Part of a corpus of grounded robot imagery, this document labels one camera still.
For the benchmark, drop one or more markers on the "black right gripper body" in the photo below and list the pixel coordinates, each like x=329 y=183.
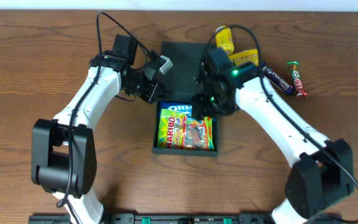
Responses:
x=204 y=109

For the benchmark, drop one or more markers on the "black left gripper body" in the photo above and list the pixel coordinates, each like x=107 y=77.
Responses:
x=153 y=92

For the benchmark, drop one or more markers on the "blue Oreo cookie pack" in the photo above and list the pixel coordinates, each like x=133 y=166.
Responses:
x=184 y=108

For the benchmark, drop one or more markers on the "black gift box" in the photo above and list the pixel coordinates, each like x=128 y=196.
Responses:
x=180 y=86

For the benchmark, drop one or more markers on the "green Haribo gummy bag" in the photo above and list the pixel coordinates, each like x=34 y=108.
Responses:
x=177 y=130

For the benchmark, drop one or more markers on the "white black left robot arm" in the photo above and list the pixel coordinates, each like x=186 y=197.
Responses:
x=63 y=159

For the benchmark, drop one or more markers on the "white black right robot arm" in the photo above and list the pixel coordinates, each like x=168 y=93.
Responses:
x=321 y=170

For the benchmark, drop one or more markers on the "yellow sunflower seed bag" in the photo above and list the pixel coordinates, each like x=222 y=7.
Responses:
x=250 y=55

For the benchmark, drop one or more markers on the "yellow can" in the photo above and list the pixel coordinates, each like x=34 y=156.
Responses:
x=224 y=39

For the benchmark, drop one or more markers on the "dark blue Dairy Milk bar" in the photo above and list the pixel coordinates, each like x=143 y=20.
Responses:
x=278 y=81

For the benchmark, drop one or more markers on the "red green KitKat bar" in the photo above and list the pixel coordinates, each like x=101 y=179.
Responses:
x=293 y=67

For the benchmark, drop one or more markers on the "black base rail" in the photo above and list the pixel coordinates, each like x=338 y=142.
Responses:
x=130 y=218

